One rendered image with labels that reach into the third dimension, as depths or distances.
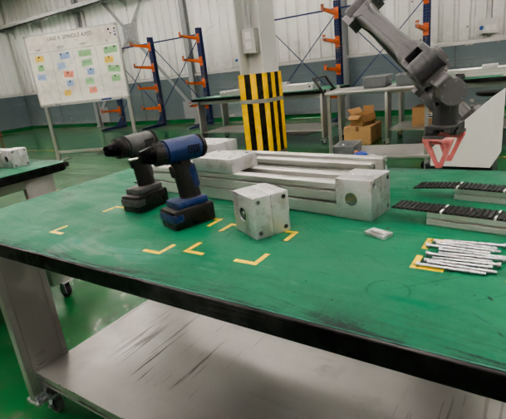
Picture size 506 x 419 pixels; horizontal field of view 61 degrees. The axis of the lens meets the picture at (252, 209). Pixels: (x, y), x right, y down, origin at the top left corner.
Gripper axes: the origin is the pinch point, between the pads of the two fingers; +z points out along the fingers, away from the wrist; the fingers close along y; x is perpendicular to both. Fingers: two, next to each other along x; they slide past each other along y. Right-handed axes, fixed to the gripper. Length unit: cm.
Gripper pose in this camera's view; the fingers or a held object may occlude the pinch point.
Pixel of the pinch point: (444, 160)
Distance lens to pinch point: 115.9
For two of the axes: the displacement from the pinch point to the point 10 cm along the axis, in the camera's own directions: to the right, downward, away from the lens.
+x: 7.7, 1.2, -6.3
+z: 1.1, 9.5, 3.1
